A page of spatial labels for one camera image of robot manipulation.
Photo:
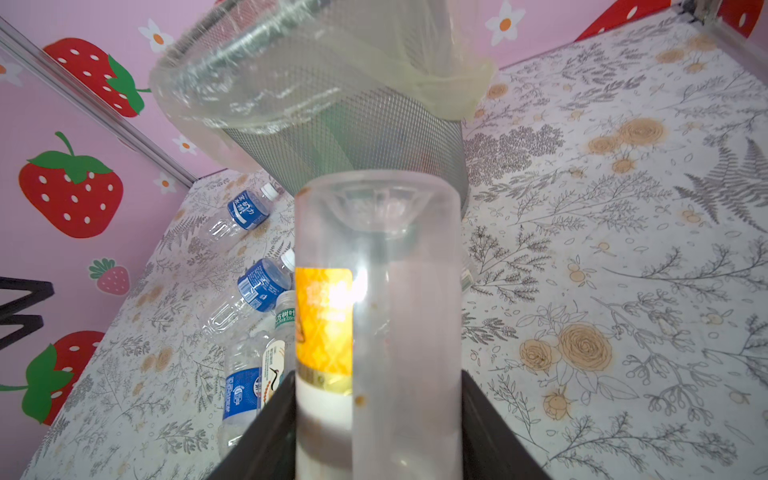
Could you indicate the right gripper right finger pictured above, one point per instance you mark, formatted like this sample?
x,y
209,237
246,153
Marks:
x,y
491,451

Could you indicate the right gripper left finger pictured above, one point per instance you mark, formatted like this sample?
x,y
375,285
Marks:
x,y
267,450

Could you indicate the far clear bottle blue label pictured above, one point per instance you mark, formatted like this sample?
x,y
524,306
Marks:
x,y
243,213

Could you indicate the clear bottle blue label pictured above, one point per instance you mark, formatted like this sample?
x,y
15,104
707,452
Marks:
x,y
239,310
243,213

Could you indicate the small bottle blue label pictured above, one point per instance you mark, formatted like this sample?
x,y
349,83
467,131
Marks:
x,y
242,389

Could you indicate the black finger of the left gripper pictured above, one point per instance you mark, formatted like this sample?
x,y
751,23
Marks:
x,y
36,291

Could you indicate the clear bottle green cap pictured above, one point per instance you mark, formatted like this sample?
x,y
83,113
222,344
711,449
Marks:
x,y
279,357

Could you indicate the clear bottle yellow cap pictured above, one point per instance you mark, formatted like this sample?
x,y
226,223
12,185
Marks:
x,y
378,340

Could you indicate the mesh waste bin with liner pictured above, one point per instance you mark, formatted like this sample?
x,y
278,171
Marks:
x,y
302,89

